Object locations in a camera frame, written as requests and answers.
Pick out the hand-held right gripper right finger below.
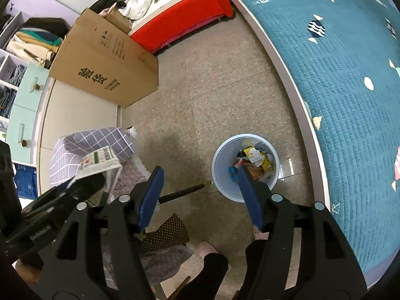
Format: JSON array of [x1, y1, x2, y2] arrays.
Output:
[[238, 165, 368, 300]]

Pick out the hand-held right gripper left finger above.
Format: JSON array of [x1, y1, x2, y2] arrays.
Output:
[[37, 165, 166, 300]]

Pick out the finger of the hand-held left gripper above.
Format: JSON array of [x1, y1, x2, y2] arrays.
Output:
[[67, 172, 107, 213], [22, 181, 76, 218]]

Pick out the light blue plastic bucket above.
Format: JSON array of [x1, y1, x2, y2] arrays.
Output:
[[211, 134, 279, 203]]

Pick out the blue bag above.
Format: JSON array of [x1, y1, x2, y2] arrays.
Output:
[[14, 164, 39, 199]]

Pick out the black table leg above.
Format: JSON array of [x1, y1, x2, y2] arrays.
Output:
[[159, 181, 214, 204]]

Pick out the dark polka dot cloth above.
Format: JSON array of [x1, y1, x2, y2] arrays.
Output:
[[139, 213, 191, 254]]

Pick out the heap of crumpled wrappers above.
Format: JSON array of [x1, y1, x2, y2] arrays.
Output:
[[229, 142, 275, 182]]

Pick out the grey patterned cloth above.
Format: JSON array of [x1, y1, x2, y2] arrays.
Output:
[[140, 245, 196, 285]]

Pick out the person's left pink slipper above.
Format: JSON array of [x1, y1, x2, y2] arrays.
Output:
[[196, 241, 220, 257]]

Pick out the person's right leg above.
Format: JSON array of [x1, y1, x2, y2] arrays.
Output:
[[234, 239, 271, 300]]

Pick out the person's leg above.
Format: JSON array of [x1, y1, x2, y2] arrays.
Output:
[[180, 252, 229, 300], [234, 239, 271, 300]]

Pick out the teal drawer with pinecone knob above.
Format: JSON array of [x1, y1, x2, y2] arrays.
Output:
[[6, 105, 43, 165], [14, 62, 51, 110]]

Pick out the white low cabinet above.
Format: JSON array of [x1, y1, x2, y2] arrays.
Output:
[[36, 78, 126, 169]]

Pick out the person's left leg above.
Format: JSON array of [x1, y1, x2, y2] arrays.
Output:
[[180, 252, 229, 300]]

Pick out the dark folded clothes stack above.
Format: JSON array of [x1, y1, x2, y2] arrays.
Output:
[[0, 86, 18, 118]]

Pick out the large cardboard box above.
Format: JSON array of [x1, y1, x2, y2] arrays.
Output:
[[48, 8, 159, 108]]

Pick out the folded jeans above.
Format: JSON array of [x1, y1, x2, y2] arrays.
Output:
[[9, 64, 29, 85]]

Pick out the teal quilted bed mat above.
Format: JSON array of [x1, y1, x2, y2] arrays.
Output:
[[215, 0, 400, 274]]

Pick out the mustard hanging garment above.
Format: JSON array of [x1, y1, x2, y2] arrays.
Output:
[[19, 29, 63, 46]]

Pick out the black hanging coat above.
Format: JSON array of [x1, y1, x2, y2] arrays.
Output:
[[23, 17, 70, 38]]

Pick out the small cardboard box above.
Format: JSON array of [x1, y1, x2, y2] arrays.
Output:
[[104, 6, 132, 33]]

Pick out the red covered bench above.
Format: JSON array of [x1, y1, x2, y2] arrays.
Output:
[[128, 0, 235, 54]]

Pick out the white plastic bag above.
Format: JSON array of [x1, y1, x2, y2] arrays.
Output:
[[119, 0, 154, 21]]

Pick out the pale green bunk bed frame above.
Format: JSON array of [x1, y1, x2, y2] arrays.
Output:
[[214, 0, 400, 290]]

